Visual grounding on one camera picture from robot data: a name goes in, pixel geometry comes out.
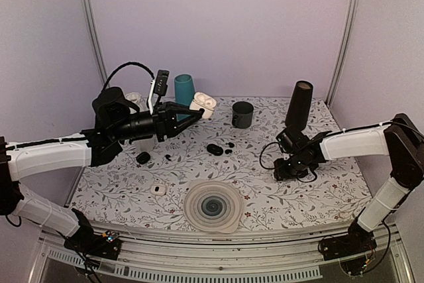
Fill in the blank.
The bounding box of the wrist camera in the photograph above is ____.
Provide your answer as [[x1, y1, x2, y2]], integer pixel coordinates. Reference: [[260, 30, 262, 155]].
[[147, 70, 170, 114], [276, 127, 309, 154]]

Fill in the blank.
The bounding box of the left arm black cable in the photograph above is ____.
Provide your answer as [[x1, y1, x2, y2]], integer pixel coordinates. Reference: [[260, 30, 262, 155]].
[[102, 62, 156, 90]]

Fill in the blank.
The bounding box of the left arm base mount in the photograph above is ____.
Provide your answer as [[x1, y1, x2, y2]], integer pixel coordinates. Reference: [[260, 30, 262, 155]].
[[64, 208, 122, 260]]

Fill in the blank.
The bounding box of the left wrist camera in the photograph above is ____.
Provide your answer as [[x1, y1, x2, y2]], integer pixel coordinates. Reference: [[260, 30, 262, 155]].
[[147, 70, 170, 114]]

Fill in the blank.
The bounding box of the dark grey mug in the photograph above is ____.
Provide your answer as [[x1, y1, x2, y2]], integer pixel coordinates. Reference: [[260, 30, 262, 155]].
[[232, 101, 254, 129]]

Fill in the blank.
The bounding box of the small black earbud case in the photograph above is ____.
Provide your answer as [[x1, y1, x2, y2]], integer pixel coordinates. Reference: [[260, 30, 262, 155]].
[[136, 152, 150, 165]]

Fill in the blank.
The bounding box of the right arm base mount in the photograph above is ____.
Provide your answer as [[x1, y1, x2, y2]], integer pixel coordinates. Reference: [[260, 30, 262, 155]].
[[317, 220, 377, 260]]

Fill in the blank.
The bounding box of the cream swirl ceramic plate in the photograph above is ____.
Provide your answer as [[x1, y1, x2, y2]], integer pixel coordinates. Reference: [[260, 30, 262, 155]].
[[183, 181, 244, 234]]

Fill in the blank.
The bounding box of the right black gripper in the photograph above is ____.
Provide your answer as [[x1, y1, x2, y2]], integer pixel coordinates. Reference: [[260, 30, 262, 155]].
[[274, 153, 311, 181]]

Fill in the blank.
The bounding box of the dark brown tall vase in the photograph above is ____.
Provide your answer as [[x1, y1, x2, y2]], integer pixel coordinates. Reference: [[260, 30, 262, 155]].
[[285, 80, 313, 131]]

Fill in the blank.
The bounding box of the small white open case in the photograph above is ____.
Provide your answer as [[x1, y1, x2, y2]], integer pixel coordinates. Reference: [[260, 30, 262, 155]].
[[150, 184, 167, 196]]

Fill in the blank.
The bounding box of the aluminium right frame post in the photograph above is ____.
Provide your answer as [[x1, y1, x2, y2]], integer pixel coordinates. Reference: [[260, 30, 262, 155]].
[[325, 0, 360, 109]]

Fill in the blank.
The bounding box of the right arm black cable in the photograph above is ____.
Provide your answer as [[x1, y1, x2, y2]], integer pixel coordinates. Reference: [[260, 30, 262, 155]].
[[259, 140, 317, 184]]

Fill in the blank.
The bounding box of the aluminium left frame post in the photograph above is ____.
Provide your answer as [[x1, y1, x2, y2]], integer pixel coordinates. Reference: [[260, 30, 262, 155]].
[[80, 0, 109, 87]]

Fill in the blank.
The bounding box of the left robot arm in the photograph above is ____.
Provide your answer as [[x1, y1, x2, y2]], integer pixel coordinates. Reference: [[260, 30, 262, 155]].
[[1, 87, 204, 253]]

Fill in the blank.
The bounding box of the aluminium front rail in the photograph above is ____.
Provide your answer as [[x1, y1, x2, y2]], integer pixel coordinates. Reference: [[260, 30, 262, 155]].
[[28, 222, 417, 282]]

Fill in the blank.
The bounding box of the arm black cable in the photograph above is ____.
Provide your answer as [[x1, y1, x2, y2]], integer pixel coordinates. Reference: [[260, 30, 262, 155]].
[[102, 62, 156, 90], [259, 140, 317, 184]]

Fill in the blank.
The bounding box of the black oval earbud case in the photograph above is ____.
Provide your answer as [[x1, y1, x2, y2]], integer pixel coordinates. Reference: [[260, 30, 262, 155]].
[[207, 144, 224, 156]]

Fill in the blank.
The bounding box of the white ribbed vase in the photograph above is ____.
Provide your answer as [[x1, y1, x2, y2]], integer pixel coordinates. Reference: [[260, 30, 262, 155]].
[[125, 92, 155, 151]]

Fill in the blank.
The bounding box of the white earbud charging case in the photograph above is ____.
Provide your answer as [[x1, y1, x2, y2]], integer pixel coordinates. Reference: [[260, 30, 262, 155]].
[[189, 91, 217, 119]]

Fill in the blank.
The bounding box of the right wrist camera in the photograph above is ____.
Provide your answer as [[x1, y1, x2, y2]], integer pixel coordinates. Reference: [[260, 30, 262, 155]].
[[276, 127, 309, 154]]

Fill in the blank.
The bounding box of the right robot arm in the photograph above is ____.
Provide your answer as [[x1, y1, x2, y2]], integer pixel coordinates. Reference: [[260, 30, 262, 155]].
[[273, 113, 423, 254]]

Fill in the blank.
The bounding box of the aluminium frame post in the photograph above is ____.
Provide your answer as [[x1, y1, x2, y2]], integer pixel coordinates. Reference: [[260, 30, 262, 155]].
[[80, 0, 109, 87], [325, 0, 360, 109]]

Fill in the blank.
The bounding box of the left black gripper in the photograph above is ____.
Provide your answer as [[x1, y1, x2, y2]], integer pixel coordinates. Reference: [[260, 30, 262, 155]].
[[111, 101, 202, 141]]

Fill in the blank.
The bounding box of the teal tapered vase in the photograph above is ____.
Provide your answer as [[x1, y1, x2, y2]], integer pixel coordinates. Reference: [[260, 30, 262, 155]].
[[174, 74, 195, 107]]

